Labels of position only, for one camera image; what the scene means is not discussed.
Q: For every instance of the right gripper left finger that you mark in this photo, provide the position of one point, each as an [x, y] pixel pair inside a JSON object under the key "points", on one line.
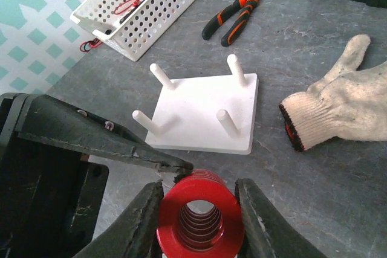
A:
{"points": [[133, 233]]}

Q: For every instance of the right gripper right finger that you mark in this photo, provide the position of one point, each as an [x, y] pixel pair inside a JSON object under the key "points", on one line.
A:
{"points": [[267, 233]]}

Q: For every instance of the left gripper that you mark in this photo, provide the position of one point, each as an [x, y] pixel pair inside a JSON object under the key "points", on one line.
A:
{"points": [[50, 192]]}

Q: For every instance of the white peg board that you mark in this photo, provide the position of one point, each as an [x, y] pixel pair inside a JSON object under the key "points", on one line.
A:
{"points": [[208, 114]]}

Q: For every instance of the large red spring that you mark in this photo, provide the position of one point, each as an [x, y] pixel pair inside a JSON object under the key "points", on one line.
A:
{"points": [[200, 217]]}

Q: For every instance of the white perforated basket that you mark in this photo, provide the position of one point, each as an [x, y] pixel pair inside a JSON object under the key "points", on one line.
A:
{"points": [[130, 27]]}

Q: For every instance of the white knit glove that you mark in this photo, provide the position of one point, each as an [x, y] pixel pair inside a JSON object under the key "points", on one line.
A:
{"points": [[346, 102]]}

